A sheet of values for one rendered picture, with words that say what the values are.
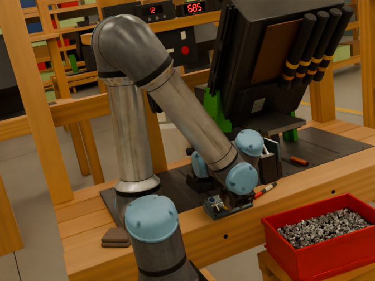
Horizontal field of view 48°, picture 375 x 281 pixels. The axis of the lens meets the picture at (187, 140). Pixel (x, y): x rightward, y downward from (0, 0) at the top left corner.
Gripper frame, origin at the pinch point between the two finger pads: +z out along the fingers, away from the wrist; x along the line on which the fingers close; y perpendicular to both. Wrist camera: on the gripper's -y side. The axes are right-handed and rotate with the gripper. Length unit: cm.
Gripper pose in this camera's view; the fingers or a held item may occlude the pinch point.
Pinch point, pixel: (227, 202)
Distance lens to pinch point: 141.5
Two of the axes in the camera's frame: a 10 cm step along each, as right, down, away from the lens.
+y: 4.0, 7.2, -5.6
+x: 9.1, -2.6, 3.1
